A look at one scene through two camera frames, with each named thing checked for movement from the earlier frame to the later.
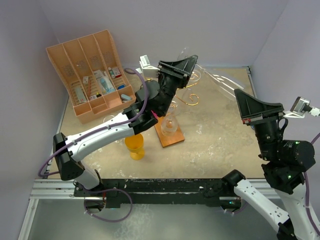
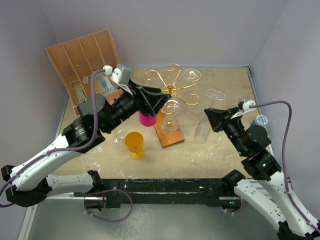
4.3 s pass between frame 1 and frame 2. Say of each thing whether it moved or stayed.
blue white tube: stayed
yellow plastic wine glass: stayed
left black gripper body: moved
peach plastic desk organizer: stayed
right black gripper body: moved
